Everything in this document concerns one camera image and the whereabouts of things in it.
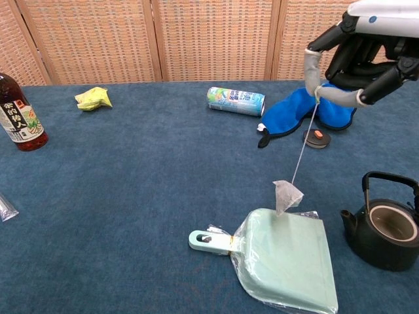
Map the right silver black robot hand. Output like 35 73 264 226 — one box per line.
303 0 419 107

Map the pyramid tea bag with string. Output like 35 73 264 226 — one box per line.
272 84 323 217

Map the black teapot lid orange knob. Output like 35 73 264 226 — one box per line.
302 129 332 150

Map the black cast iron teapot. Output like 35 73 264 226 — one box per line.
339 171 419 272

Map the blue sleep mask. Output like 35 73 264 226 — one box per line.
257 82 357 149

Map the white blue drink can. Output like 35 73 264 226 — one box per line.
206 86 266 118

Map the woven wooden folding screen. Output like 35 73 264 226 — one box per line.
0 0 419 86

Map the mint green dustpan in wrap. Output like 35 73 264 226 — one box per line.
189 209 339 313

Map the crumpled yellow paper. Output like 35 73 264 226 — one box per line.
74 86 113 112

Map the blue carpet table mat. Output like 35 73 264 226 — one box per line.
0 77 419 314

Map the dark glass sauce bottle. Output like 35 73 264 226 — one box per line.
0 72 49 152

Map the clear plastic wrapper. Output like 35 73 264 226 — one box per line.
0 192 20 222

